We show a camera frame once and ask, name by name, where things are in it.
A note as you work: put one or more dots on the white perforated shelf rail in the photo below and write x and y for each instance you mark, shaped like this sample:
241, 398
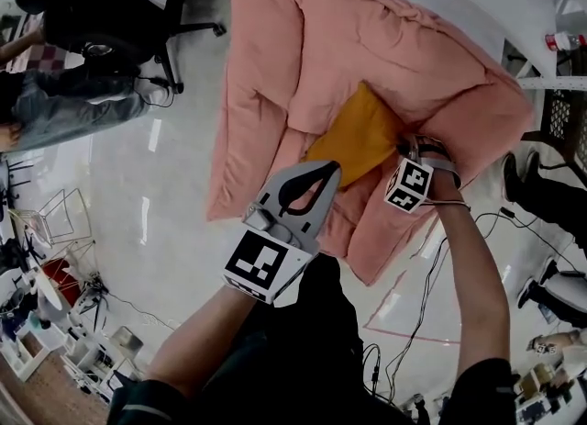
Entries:
555, 83

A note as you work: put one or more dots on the checkered cloth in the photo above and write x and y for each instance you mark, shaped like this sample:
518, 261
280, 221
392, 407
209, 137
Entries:
48, 57

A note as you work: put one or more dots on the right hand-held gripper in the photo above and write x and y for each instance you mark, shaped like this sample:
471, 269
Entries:
408, 184

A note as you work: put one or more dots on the red round stool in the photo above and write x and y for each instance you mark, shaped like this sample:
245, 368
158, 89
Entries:
62, 276

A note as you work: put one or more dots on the person's left forearm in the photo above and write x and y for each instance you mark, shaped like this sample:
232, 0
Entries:
206, 336

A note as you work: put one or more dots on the black mesh crate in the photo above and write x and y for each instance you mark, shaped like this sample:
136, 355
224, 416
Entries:
566, 115

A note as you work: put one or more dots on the person's dark clothing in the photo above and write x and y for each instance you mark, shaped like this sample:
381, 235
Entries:
298, 350

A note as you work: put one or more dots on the black office chair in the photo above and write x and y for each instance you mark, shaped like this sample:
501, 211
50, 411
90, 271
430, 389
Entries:
105, 1

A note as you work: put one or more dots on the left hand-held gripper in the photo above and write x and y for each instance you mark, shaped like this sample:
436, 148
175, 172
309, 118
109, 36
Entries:
268, 260

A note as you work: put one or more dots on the yellow pillow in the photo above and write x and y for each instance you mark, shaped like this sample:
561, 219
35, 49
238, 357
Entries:
362, 134

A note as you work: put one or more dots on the pink cushioned seat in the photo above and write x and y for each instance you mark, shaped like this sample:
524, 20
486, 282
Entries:
284, 60

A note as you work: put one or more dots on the clear plastic bottle red label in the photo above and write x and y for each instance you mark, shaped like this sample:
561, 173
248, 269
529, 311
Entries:
566, 41

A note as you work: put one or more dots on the person's right forearm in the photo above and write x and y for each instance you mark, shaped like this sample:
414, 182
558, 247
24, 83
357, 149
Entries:
474, 276

